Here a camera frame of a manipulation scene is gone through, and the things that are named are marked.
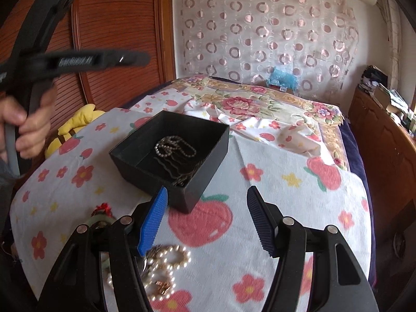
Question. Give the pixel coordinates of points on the white fruit flower print cloth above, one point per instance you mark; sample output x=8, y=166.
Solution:
x=227, y=175

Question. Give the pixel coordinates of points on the blue plastic bag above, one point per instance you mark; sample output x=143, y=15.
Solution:
x=281, y=78

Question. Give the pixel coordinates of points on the yellow plush toy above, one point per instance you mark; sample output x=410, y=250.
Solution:
x=81, y=117

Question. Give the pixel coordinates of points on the wooden cabinet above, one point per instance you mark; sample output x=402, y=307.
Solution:
x=383, y=143

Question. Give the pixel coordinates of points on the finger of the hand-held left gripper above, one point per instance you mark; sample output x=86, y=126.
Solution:
x=48, y=16
x=126, y=59

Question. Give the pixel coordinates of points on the black jewelry box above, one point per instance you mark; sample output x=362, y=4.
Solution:
x=182, y=198

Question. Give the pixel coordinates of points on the beige patterned window curtain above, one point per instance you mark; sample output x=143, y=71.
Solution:
x=391, y=29

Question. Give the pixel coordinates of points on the floral blanket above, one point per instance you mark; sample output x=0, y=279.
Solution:
x=237, y=104

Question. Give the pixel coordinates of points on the person's left hand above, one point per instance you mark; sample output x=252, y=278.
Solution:
x=35, y=126

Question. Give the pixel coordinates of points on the cardboard box with papers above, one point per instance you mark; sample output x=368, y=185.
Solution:
x=390, y=97

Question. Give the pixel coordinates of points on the dark blue bedsheet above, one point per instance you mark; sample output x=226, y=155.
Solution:
x=354, y=156

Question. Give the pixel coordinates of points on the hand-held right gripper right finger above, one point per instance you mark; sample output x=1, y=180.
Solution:
x=263, y=224

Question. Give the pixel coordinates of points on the sheer circle pattern curtain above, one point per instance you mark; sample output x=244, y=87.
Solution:
x=260, y=39

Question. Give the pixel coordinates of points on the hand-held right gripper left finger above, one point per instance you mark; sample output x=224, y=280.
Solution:
x=152, y=224

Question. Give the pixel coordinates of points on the dark clothes pile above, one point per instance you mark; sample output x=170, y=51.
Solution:
x=373, y=76

